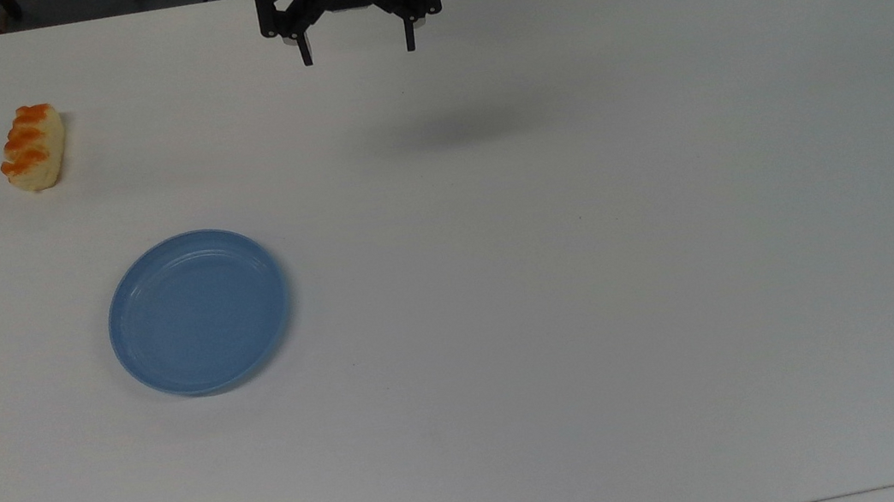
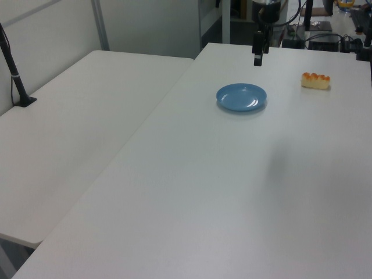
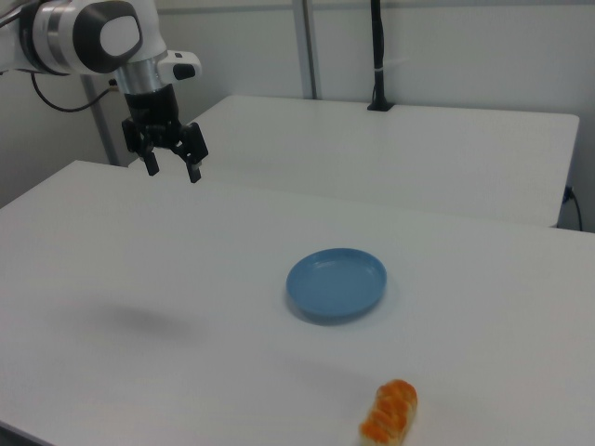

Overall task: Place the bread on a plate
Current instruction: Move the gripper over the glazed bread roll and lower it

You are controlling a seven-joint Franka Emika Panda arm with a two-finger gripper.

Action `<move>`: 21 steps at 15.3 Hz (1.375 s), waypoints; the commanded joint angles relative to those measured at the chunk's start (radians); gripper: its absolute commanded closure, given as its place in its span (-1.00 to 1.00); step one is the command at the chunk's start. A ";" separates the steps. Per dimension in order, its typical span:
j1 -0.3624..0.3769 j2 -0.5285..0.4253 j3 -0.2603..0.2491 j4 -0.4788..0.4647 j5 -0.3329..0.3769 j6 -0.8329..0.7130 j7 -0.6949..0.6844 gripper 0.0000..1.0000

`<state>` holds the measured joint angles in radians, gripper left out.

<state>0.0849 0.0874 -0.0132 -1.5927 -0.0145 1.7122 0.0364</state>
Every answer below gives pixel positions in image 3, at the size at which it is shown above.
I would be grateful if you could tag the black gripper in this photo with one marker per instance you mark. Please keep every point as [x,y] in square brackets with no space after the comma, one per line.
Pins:
[151,111]

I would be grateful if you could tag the bread roll with orange topping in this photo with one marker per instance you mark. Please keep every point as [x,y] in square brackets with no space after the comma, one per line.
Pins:
[390,413]

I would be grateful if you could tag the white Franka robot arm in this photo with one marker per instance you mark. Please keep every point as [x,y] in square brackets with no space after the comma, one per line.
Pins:
[70,37]

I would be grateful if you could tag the blue round plate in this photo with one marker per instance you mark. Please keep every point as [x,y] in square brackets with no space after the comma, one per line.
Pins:
[336,285]

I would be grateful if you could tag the grey frame post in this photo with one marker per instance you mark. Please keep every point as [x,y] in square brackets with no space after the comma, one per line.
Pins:
[100,125]

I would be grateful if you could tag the slim aluminium frame post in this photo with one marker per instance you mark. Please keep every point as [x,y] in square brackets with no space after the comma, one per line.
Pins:
[312,46]

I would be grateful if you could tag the black camera stand pole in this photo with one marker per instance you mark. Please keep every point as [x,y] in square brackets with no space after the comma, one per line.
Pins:
[379,56]

